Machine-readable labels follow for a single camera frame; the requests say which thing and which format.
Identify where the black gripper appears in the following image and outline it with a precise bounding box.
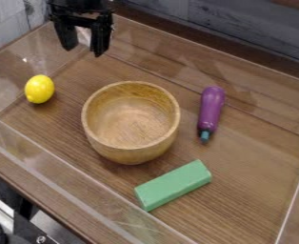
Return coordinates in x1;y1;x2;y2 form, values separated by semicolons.
47;0;115;57

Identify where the brown wooden bowl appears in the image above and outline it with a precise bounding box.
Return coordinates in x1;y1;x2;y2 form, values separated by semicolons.
82;81;180;165

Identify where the purple toy eggplant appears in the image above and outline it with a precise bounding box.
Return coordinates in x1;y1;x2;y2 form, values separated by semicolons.
198;86;226;143

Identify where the yellow toy lemon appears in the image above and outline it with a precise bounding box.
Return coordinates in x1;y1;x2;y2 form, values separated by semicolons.
24;74;55;104

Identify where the green rectangular block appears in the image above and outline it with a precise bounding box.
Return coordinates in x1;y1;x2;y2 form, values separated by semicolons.
135;160;212;212

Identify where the clear acrylic corner bracket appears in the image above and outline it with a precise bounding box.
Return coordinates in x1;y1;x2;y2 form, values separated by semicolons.
76;27;92;47

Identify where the clear acrylic tray wall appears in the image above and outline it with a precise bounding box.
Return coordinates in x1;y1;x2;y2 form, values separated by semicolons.
0;17;299;244

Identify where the black metal bracket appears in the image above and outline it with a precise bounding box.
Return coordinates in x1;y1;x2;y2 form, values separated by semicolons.
14;213;59;244

